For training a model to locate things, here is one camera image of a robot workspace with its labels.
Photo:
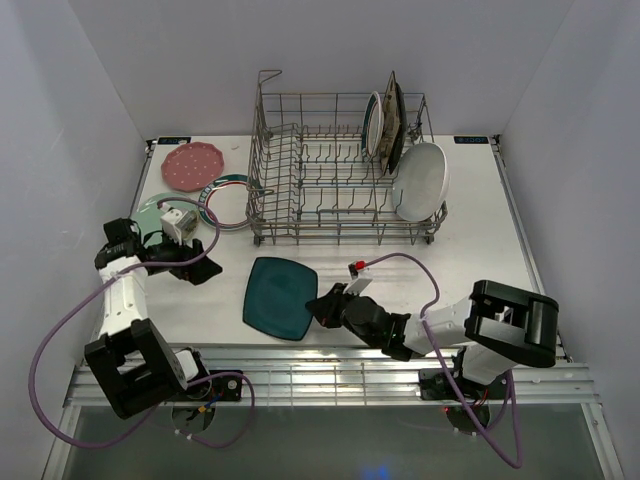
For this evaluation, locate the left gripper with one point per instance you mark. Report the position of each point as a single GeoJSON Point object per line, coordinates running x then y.
{"type": "Point", "coordinates": [200, 271]}

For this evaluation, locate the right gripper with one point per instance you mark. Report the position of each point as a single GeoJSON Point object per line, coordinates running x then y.
{"type": "Point", "coordinates": [325, 308]}

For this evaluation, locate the teal square plate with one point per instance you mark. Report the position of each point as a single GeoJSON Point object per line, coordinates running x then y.
{"type": "Point", "coordinates": [276, 295]}

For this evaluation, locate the mint green plate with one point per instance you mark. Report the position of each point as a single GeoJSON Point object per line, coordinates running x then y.
{"type": "Point", "coordinates": [148, 216]}

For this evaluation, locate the white oval plate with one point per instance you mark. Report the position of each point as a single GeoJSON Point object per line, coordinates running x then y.
{"type": "Point", "coordinates": [422, 182]}

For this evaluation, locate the black floral square plate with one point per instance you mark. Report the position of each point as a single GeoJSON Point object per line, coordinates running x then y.
{"type": "Point", "coordinates": [400, 135]}

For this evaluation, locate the striped rim plate front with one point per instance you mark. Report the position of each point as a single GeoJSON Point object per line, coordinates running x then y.
{"type": "Point", "coordinates": [372, 126]}

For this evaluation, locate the striped rim plate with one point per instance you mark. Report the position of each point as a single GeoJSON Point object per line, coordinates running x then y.
{"type": "Point", "coordinates": [226, 197]}
{"type": "Point", "coordinates": [372, 126]}

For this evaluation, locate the beige floral square plate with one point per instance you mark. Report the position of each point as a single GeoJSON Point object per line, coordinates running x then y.
{"type": "Point", "coordinates": [391, 128]}

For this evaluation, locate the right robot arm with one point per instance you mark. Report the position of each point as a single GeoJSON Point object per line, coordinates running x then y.
{"type": "Point", "coordinates": [497, 327]}

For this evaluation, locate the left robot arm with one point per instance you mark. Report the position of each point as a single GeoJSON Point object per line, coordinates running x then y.
{"type": "Point", "coordinates": [131, 361]}

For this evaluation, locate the striped rim plate rear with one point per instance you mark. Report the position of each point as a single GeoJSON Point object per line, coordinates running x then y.
{"type": "Point", "coordinates": [226, 197]}

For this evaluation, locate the pink dotted plate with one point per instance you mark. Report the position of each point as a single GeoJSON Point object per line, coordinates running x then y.
{"type": "Point", "coordinates": [192, 166]}

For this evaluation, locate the left corner logo sticker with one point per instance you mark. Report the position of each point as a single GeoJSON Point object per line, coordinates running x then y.
{"type": "Point", "coordinates": [181, 140]}

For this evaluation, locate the corner logo sticker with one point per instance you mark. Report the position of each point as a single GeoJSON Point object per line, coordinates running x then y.
{"type": "Point", "coordinates": [465, 139]}
{"type": "Point", "coordinates": [181, 140]}

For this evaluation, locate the right corner logo sticker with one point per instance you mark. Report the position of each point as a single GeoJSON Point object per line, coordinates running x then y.
{"type": "Point", "coordinates": [465, 139]}

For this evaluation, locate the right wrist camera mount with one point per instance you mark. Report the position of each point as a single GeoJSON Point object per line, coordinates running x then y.
{"type": "Point", "coordinates": [360, 278]}

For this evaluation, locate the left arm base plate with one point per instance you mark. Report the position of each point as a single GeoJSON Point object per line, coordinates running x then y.
{"type": "Point", "coordinates": [224, 388]}

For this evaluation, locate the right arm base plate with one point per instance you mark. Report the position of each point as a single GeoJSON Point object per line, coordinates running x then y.
{"type": "Point", "coordinates": [434, 385]}

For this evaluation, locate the grey wire dish rack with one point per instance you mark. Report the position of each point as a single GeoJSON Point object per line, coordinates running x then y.
{"type": "Point", "coordinates": [308, 180]}

